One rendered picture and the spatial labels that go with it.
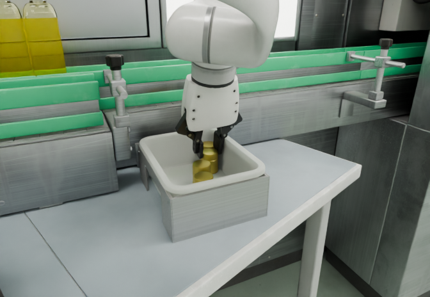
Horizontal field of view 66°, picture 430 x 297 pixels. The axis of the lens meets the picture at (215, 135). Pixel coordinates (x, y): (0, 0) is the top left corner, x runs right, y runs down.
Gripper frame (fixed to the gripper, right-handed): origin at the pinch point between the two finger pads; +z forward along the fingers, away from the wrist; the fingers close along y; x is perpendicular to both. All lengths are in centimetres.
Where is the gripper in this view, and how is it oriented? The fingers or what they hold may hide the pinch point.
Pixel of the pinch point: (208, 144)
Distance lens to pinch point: 66.1
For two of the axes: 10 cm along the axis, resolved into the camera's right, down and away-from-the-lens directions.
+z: -0.6, 7.9, 6.0
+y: -9.2, 1.9, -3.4
